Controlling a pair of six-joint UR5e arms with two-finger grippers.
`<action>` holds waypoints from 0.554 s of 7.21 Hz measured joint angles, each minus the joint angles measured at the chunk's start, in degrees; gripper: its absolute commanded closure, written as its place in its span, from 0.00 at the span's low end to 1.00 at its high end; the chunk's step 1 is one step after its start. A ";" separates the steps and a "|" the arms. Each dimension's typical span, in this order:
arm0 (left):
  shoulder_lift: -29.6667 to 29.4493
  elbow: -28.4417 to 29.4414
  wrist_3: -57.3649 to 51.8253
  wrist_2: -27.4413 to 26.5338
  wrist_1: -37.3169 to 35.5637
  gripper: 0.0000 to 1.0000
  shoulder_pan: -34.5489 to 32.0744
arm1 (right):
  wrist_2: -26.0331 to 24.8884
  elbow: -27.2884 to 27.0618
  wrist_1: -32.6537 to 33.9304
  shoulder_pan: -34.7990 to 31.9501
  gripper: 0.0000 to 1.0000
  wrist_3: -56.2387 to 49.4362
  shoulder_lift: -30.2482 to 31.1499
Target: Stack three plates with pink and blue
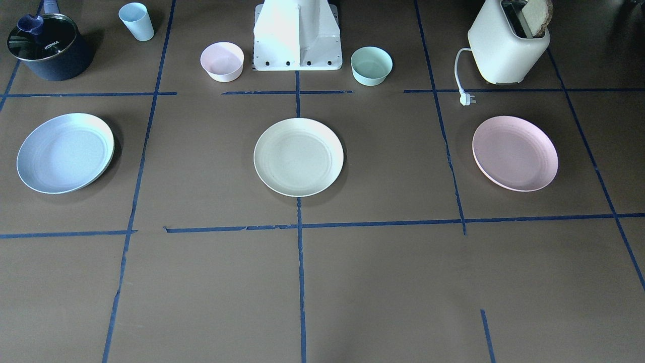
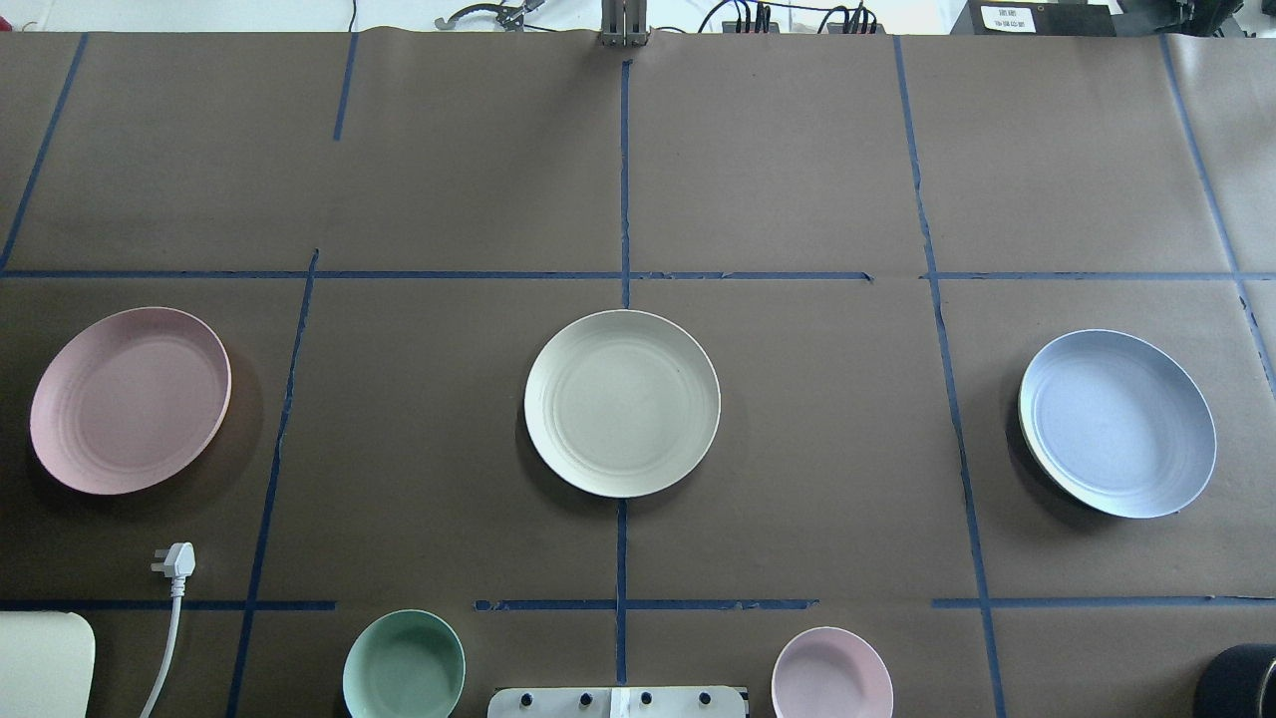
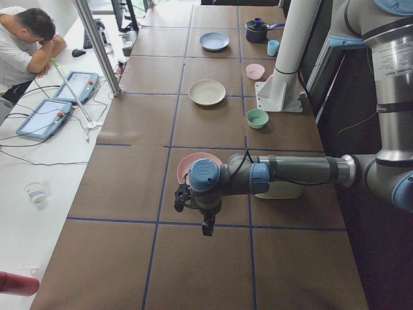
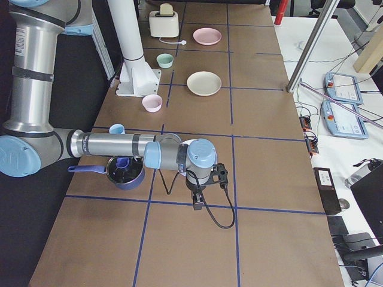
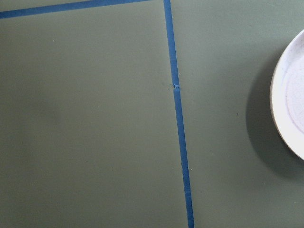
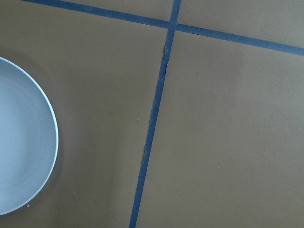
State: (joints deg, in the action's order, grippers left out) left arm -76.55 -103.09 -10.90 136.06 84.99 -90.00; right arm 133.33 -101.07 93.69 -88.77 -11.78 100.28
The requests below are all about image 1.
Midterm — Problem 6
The dark blue saucepan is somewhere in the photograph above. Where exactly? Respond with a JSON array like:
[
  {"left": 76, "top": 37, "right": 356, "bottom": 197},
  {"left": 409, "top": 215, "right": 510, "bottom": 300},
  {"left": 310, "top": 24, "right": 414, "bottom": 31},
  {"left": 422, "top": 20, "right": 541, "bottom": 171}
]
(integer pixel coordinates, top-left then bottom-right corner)
[{"left": 7, "top": 1, "right": 94, "bottom": 81}]

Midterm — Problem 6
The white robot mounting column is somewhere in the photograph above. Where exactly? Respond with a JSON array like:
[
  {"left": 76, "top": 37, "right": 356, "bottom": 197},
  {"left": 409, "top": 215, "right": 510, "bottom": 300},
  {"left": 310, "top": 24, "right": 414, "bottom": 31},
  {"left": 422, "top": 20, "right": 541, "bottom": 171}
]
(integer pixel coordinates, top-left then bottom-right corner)
[{"left": 252, "top": 1, "right": 343, "bottom": 71}]

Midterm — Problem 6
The green bowl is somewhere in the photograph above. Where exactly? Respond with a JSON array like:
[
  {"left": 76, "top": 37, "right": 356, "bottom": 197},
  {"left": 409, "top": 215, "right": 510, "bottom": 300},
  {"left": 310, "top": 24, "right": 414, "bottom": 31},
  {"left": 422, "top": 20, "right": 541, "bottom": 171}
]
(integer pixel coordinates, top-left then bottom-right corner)
[{"left": 350, "top": 46, "right": 394, "bottom": 86}]

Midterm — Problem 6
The bread slice in toaster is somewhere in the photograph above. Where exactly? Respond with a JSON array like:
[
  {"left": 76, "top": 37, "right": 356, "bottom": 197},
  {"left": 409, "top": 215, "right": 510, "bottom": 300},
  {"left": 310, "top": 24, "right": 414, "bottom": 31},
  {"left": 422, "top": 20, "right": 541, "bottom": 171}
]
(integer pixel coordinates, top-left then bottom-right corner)
[{"left": 521, "top": 0, "right": 553, "bottom": 38}]

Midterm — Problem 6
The pink plate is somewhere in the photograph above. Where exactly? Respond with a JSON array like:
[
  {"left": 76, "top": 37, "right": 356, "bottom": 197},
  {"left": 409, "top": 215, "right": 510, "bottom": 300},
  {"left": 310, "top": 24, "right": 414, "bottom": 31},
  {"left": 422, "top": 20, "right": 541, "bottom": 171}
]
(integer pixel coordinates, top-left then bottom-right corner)
[{"left": 472, "top": 115, "right": 559, "bottom": 192}]

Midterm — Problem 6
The white toaster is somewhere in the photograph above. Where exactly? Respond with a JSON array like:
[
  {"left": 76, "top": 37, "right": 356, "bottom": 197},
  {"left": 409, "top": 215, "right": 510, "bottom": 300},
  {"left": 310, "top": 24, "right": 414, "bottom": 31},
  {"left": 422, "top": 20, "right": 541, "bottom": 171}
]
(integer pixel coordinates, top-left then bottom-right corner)
[{"left": 468, "top": 1, "right": 551, "bottom": 84}]

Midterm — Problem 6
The light blue cup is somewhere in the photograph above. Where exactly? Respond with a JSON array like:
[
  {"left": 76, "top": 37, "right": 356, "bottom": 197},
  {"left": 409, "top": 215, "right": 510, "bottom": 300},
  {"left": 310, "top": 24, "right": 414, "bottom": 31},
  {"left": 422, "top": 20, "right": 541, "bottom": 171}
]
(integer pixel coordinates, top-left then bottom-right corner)
[{"left": 119, "top": 2, "right": 154, "bottom": 41}]

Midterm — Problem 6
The pink bowl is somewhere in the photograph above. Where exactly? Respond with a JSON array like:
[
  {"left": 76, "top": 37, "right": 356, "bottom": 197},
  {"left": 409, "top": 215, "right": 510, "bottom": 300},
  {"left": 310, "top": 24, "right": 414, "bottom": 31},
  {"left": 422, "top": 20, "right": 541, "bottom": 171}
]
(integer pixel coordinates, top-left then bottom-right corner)
[{"left": 200, "top": 42, "right": 244, "bottom": 83}]

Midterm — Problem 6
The white toaster power cable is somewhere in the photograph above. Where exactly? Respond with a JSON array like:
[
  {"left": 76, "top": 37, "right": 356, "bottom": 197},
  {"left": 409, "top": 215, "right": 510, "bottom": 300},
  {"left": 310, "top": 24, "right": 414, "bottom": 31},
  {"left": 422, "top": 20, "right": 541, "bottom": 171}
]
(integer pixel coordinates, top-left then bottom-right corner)
[{"left": 455, "top": 48, "right": 477, "bottom": 107}]

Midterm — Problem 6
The blue plate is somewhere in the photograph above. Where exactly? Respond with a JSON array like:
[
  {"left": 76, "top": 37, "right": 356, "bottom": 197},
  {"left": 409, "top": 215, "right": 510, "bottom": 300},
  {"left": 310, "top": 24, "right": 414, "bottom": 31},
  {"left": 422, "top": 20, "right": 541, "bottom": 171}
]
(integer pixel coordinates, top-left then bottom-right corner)
[{"left": 16, "top": 113, "right": 115, "bottom": 195}]

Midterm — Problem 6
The cream plate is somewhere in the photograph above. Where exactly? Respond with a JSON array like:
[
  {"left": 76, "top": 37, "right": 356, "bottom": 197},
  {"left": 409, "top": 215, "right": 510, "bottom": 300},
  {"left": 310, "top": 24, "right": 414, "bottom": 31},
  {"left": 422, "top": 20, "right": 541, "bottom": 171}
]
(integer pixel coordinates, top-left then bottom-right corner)
[{"left": 253, "top": 117, "right": 345, "bottom": 197}]

